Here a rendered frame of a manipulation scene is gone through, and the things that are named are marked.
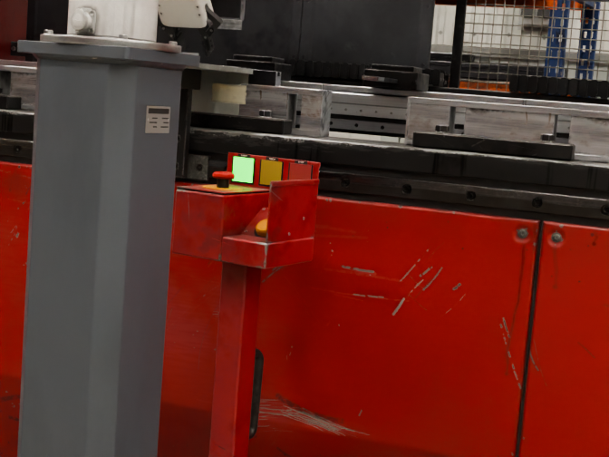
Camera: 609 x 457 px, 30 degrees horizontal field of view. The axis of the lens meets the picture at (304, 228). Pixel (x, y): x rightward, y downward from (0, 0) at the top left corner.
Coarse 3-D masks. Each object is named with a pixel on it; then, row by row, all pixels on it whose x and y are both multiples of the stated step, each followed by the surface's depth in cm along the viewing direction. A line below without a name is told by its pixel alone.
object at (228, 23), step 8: (216, 0) 236; (224, 0) 236; (232, 0) 235; (240, 0) 234; (216, 8) 236; (224, 8) 236; (232, 8) 235; (240, 8) 235; (224, 16) 236; (232, 16) 235; (240, 16) 235; (224, 24) 237; (232, 24) 236; (240, 24) 236
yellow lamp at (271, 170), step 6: (264, 162) 209; (270, 162) 208; (276, 162) 207; (264, 168) 209; (270, 168) 208; (276, 168) 207; (264, 174) 209; (270, 174) 208; (276, 174) 207; (264, 180) 209; (270, 180) 208; (276, 180) 207
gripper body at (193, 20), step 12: (168, 0) 220; (180, 0) 219; (192, 0) 219; (204, 0) 220; (168, 12) 222; (180, 12) 221; (192, 12) 221; (204, 12) 221; (168, 24) 225; (180, 24) 224; (192, 24) 223; (204, 24) 222
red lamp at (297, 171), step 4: (292, 164) 206; (296, 164) 205; (300, 164) 205; (292, 168) 206; (296, 168) 205; (300, 168) 205; (304, 168) 204; (308, 168) 204; (292, 172) 206; (296, 172) 205; (300, 172) 205; (304, 172) 204; (308, 172) 204; (292, 176) 206; (296, 176) 205; (300, 176) 205; (304, 176) 204; (308, 176) 204
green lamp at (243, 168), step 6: (234, 162) 212; (240, 162) 211; (246, 162) 211; (252, 162) 210; (234, 168) 212; (240, 168) 211; (246, 168) 211; (252, 168) 210; (240, 174) 211; (246, 174) 211; (252, 174) 210; (240, 180) 212; (246, 180) 211
